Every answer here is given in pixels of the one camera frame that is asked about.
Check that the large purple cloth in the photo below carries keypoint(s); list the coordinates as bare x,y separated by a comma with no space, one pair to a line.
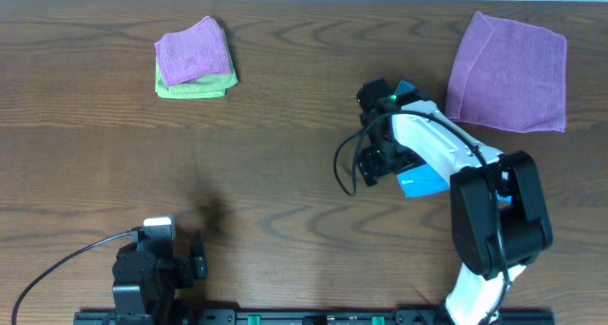
509,75

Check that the folded green cloth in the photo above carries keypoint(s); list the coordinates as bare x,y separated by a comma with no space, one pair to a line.
205,87

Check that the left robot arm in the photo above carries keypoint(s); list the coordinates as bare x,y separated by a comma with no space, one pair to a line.
159,304

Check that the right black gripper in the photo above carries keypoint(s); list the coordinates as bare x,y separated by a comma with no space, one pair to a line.
368,171

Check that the folded purple cloth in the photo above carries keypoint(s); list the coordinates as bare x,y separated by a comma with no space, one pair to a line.
198,51

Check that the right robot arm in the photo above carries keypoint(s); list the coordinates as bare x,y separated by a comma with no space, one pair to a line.
499,218

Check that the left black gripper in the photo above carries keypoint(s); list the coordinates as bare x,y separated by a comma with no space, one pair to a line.
198,263

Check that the blue microfiber cloth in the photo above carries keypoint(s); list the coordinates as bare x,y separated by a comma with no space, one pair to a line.
442,144

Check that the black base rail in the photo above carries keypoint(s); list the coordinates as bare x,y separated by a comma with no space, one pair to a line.
230,317

